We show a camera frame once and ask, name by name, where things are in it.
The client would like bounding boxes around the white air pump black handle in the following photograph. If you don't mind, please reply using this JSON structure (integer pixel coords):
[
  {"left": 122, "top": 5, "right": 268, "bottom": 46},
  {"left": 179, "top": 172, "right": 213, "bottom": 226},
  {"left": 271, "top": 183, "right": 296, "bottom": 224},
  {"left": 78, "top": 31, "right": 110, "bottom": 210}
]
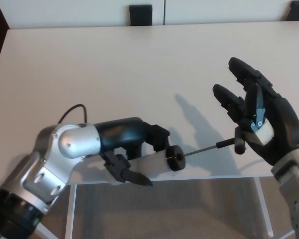
[{"left": 107, "top": 126, "right": 247, "bottom": 186}]

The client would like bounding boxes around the black cabinet handle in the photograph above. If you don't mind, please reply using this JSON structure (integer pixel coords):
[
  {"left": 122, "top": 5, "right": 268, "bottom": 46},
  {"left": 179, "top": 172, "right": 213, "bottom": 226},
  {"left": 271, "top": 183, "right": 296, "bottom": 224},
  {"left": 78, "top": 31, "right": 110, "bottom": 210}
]
[
  {"left": 285, "top": 0, "right": 299, "bottom": 22},
  {"left": 129, "top": 4, "right": 154, "bottom": 26}
]

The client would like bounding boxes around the white cabinet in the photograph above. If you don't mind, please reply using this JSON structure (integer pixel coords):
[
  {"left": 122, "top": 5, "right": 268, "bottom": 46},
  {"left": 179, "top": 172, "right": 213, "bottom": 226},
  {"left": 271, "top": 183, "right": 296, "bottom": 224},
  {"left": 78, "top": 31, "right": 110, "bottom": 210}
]
[{"left": 7, "top": 0, "right": 299, "bottom": 30}]

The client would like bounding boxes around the white desk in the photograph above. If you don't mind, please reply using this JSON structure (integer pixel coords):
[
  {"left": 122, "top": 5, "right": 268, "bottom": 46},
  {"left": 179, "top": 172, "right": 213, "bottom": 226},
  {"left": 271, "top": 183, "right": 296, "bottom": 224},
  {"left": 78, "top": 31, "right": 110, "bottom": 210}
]
[{"left": 0, "top": 21, "right": 299, "bottom": 239}]

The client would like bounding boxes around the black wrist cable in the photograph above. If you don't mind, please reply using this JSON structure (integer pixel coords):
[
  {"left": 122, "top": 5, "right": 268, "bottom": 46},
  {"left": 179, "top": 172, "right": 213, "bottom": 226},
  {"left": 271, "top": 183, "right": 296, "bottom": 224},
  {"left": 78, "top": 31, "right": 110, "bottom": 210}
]
[{"left": 58, "top": 104, "right": 88, "bottom": 124}]

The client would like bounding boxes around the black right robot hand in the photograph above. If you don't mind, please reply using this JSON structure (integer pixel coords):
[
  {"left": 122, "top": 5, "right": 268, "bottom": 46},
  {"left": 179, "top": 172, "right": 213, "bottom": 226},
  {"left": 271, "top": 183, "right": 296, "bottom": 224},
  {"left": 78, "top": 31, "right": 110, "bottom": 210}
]
[{"left": 212, "top": 56, "right": 299, "bottom": 166}]

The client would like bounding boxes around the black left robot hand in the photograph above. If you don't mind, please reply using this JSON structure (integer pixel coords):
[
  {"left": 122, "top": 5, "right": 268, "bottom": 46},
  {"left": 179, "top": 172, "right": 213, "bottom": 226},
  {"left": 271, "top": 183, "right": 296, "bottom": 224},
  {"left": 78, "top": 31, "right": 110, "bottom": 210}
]
[{"left": 94, "top": 117, "right": 170, "bottom": 187}]

